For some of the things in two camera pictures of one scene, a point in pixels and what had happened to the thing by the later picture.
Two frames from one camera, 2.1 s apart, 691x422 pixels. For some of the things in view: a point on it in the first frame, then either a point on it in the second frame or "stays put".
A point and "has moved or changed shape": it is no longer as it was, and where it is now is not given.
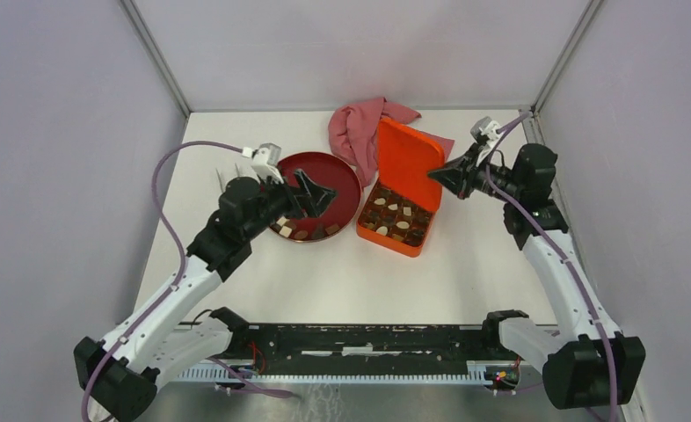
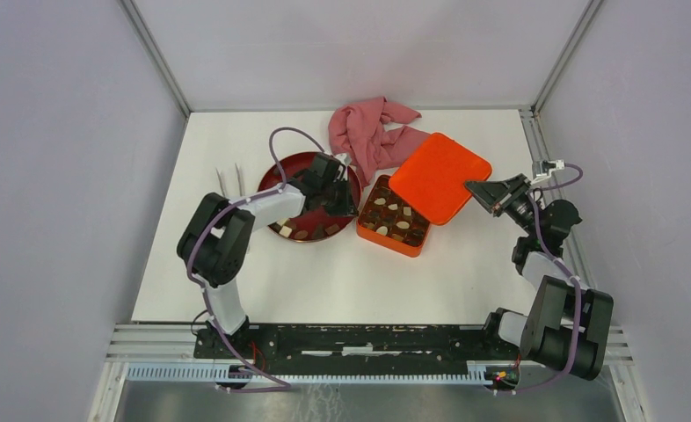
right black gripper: (459, 174) → (495, 189)
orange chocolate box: (393, 223) stays put
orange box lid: (405, 157) has moved or changed shape
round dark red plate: (331, 172) stays put
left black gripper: (315, 203) → (348, 206)
